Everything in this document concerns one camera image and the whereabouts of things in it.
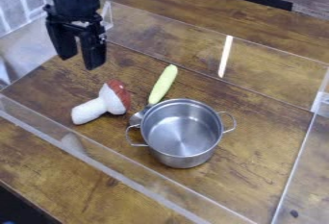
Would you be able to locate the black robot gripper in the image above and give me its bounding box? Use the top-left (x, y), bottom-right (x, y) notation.
top-left (44, 0), bottom-right (107, 70)

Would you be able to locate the white mushroom with red cap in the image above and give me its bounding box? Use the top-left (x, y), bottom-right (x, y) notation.
top-left (71, 80), bottom-right (131, 125)

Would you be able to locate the silver pot with handles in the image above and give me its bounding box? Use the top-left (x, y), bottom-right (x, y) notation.
top-left (124, 98), bottom-right (236, 168)

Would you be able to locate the clear acrylic triangle bracket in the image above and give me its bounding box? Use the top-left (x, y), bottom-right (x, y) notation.
top-left (101, 1), bottom-right (113, 30)

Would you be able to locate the yellow handled metal spoon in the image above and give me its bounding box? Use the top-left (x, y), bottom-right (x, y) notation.
top-left (128, 64), bottom-right (178, 125)

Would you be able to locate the clear acrylic enclosure panel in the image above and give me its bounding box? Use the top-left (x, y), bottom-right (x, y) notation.
top-left (0, 94), bottom-right (256, 224)

